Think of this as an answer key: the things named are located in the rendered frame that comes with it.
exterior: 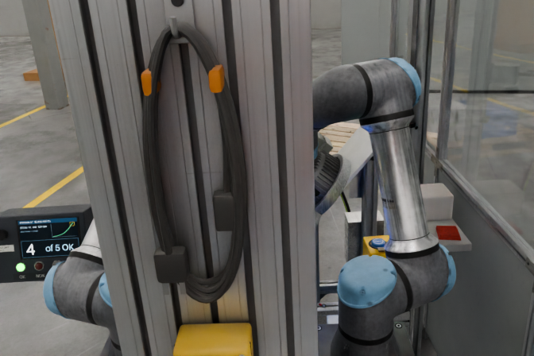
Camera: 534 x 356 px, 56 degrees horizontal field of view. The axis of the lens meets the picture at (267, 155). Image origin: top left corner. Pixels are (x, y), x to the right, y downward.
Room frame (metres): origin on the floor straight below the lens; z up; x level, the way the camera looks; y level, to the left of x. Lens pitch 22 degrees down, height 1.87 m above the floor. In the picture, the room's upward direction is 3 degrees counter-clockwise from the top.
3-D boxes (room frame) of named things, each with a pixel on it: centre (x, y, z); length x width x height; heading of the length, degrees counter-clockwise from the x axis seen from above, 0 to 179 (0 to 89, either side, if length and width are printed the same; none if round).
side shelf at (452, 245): (1.73, -0.61, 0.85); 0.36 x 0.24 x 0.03; 0
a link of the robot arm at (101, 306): (0.88, 0.31, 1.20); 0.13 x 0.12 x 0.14; 68
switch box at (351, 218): (1.84, -0.39, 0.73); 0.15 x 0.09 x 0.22; 90
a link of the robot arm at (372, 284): (0.86, -0.20, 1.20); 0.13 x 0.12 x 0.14; 115
